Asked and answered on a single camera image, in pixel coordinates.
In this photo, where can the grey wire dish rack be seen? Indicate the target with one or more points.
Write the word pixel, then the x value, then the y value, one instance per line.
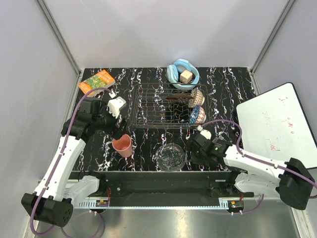
pixel 152 110

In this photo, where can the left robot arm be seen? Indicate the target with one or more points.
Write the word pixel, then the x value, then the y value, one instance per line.
pixel 51 202

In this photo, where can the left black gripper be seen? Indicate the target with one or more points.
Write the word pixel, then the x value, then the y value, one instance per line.
pixel 118 131

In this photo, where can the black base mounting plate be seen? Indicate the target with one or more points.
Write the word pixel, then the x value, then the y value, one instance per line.
pixel 167 189

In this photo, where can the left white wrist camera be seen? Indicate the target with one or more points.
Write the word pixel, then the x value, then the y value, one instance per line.
pixel 115 106

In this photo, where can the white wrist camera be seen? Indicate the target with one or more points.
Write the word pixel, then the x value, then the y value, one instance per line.
pixel 115 106
pixel 205 133

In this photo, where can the orange paperback book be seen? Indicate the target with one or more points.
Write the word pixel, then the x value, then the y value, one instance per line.
pixel 100 80

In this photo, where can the red floral plate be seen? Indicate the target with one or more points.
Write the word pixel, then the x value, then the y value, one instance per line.
pixel 179 97

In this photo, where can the beige wooden cube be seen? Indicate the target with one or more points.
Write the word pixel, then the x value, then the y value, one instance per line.
pixel 186 77

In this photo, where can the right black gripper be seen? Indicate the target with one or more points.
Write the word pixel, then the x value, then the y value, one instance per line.
pixel 193 158

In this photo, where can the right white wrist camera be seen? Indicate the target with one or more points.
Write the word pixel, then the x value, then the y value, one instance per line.
pixel 205 133

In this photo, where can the orange patterned white bowl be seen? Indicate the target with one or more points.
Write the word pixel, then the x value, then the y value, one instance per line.
pixel 201 115

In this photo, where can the blue triangle patterned bowl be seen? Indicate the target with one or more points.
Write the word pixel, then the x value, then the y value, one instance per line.
pixel 194 114

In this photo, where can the brown patterned bowl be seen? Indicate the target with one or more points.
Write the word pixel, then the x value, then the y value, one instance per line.
pixel 197 98

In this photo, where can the white whiteboard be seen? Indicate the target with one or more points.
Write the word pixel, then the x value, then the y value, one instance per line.
pixel 275 126

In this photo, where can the pink plastic cup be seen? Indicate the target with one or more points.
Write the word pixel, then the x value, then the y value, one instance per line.
pixel 123 145

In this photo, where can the clear glass plate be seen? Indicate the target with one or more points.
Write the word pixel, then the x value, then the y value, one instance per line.
pixel 170 158

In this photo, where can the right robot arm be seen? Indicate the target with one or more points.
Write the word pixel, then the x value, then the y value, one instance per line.
pixel 290 180

